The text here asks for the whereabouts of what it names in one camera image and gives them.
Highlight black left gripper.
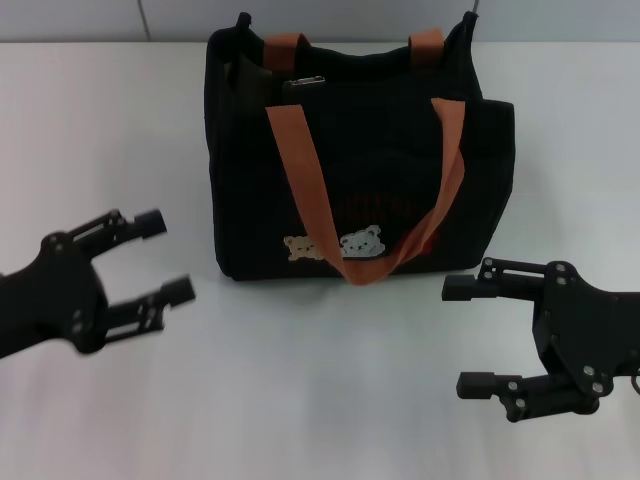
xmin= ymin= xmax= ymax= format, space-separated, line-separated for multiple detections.
xmin=0 ymin=208 xmax=197 ymax=359

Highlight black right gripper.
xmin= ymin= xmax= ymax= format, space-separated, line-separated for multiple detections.
xmin=441 ymin=256 xmax=640 ymax=424

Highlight black food bag orange handles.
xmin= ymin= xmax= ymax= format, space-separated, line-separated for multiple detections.
xmin=204 ymin=10 xmax=516 ymax=287

